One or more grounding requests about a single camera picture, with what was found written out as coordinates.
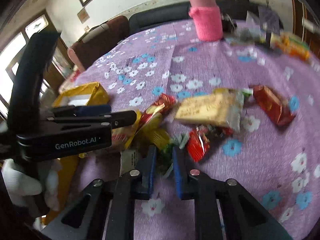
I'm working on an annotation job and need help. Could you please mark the red white snack packet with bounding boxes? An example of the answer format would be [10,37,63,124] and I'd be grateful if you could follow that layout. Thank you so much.
[187,125,233,163]

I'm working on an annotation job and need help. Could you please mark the dark red foil packet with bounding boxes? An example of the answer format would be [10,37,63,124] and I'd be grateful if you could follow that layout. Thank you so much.
[250,85,296,127]

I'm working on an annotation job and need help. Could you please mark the left white gloved hand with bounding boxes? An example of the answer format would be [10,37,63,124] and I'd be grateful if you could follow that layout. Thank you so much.
[2,159,62,211]

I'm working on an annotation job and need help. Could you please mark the clear bag dark contents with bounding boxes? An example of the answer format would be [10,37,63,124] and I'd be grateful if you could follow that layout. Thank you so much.
[221,11,265,45]

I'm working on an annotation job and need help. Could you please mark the black leather sofa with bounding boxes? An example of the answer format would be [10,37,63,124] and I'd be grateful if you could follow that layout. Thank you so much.
[129,0,284,35]

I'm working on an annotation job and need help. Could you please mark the brown armchair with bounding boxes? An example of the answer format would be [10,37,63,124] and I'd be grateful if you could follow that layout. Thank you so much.
[67,16,129,72]

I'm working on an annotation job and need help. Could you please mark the beige long biscuit pack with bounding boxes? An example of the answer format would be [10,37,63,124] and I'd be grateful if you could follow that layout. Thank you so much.
[175,91,244,132]

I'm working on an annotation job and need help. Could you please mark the yellow rimmed white box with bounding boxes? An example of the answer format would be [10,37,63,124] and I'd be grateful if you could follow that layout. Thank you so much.
[41,82,110,225]

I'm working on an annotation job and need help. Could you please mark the wooden glass door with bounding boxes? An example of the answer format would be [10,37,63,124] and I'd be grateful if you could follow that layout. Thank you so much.
[1,10,73,119]

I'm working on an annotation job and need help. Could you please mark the pink knit covered thermos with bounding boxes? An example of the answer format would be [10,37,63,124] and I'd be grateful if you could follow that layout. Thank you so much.
[189,0,223,42]

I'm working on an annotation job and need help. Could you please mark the black phone stand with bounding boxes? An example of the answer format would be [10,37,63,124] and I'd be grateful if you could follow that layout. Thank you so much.
[258,5,281,50]

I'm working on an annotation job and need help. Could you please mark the white green snack packet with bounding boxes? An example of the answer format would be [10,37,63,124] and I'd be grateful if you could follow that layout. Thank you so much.
[119,149,142,176]

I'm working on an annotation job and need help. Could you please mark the orange green biscuit packs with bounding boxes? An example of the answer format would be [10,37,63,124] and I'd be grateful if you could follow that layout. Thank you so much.
[270,32,311,62]

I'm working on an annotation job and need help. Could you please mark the red gold long packet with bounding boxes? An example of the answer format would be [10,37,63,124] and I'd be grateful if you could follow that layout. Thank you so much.
[139,93,176,127]

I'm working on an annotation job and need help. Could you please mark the green gold snack packet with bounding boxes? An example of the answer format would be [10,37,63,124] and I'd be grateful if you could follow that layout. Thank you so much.
[156,133,190,178]

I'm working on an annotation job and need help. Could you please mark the purple floral tablecloth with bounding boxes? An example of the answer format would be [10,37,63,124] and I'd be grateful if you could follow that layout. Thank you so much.
[75,20,319,239]

